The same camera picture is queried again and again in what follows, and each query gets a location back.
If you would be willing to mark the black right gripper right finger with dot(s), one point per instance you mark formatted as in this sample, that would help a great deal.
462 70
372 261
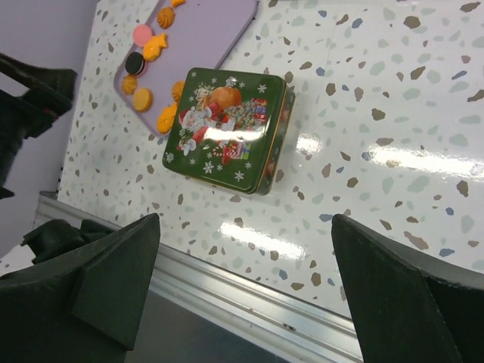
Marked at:
407 306

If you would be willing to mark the round orange biscuit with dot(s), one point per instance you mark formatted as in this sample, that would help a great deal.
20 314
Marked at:
142 99

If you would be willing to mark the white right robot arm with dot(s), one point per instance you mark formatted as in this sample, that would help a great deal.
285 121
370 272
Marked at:
60 236

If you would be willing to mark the orange swirl cookie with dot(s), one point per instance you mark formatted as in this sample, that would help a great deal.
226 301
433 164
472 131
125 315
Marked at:
165 17
177 90

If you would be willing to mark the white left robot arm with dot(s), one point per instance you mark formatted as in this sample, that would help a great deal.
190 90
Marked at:
50 94

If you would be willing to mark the orange fish cookie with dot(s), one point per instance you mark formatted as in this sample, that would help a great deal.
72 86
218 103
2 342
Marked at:
153 48
166 118
176 3

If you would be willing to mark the lilac plastic tray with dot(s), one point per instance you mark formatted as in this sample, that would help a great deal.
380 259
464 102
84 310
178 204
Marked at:
203 34

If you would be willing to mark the black round cookie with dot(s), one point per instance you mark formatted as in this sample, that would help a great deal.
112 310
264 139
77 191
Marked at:
135 63

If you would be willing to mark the pink round cookie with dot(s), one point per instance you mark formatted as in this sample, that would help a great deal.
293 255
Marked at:
141 35

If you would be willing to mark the green gold cookie tin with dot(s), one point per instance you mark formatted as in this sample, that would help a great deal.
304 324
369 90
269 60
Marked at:
274 139

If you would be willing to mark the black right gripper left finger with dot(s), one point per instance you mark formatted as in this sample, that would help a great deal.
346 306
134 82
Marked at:
84 305

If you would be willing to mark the gold tin lid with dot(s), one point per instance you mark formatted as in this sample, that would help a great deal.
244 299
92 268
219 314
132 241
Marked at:
220 125

